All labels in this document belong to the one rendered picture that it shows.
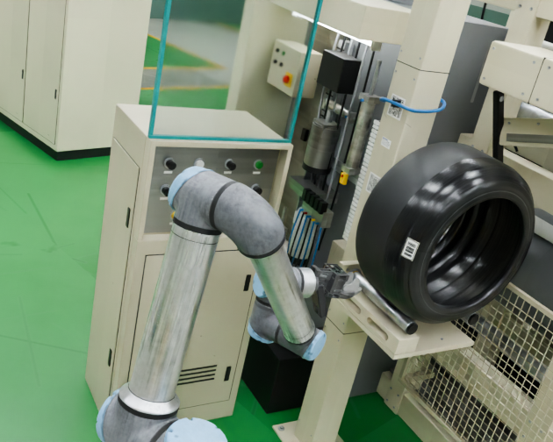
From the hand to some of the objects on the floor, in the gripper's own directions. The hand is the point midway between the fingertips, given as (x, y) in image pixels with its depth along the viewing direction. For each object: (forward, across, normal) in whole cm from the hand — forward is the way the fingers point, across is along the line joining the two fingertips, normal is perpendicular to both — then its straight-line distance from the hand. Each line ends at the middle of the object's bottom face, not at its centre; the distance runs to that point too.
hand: (356, 290), depth 213 cm
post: (+44, +34, +96) cm, 111 cm away
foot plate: (+44, +34, +96) cm, 111 cm away
